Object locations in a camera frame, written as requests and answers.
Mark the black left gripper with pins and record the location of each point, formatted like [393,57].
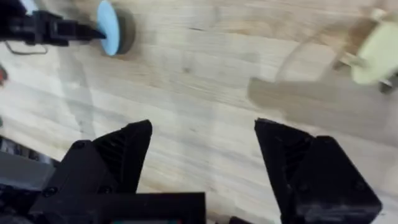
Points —
[28,25]

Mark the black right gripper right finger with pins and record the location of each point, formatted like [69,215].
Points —
[314,180]

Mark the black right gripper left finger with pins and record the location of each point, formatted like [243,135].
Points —
[109,161]

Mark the light blue plate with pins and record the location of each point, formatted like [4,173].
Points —
[109,28]

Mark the small wooden peg rack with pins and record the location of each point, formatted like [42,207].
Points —
[351,46]

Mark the pale yellow plate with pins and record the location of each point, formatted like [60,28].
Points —
[377,53]

